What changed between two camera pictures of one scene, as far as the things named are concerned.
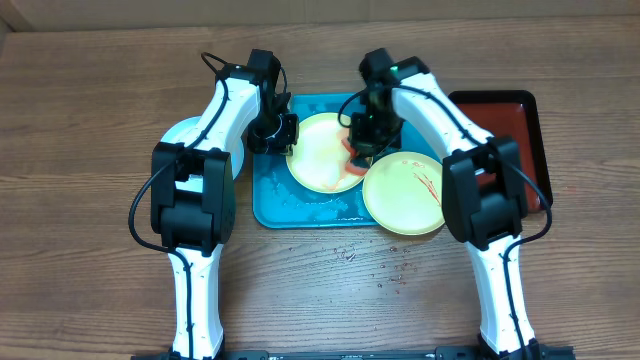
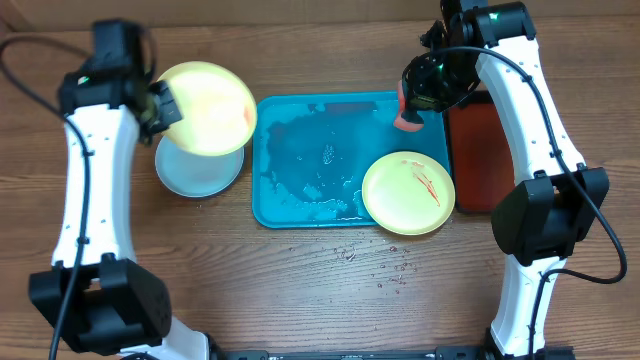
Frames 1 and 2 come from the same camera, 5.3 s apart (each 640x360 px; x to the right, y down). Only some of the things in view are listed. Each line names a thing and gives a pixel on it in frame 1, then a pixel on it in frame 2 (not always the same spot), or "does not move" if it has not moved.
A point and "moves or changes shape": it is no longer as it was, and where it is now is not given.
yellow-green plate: x=318 y=160 -> x=218 y=111
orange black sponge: x=357 y=164 moves or changes shape
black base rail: x=568 y=353 does not move
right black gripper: x=372 y=141 -> x=422 y=101
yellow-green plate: x=403 y=193 does not move
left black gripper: x=283 y=145 -> x=172 y=111
